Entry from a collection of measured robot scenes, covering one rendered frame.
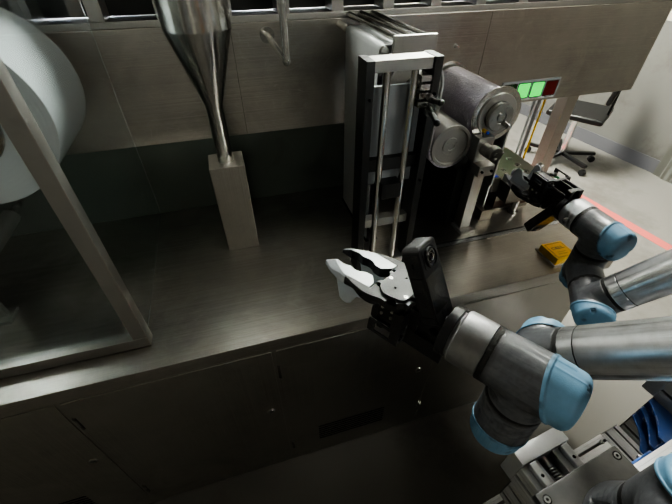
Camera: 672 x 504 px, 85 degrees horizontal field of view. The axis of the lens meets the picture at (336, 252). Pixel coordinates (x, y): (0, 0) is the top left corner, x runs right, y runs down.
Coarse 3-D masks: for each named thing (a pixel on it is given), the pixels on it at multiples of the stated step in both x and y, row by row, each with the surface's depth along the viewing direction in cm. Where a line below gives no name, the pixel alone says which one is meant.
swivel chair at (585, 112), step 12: (612, 96) 280; (552, 108) 312; (576, 108) 312; (588, 108) 312; (600, 108) 312; (612, 108) 297; (576, 120) 301; (588, 120) 296; (600, 120) 292; (564, 144) 333; (564, 156) 335
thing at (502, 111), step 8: (496, 104) 95; (504, 104) 94; (488, 112) 96; (496, 112) 95; (504, 112) 96; (512, 112) 96; (488, 120) 96; (496, 120) 97; (504, 120) 97; (488, 128) 99; (496, 128) 98
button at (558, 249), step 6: (540, 246) 108; (546, 246) 107; (552, 246) 107; (558, 246) 107; (564, 246) 107; (546, 252) 106; (552, 252) 105; (558, 252) 105; (564, 252) 105; (552, 258) 105; (558, 258) 103; (564, 258) 104
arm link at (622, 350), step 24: (528, 336) 56; (552, 336) 53; (576, 336) 50; (600, 336) 47; (624, 336) 45; (648, 336) 43; (576, 360) 49; (600, 360) 47; (624, 360) 45; (648, 360) 43
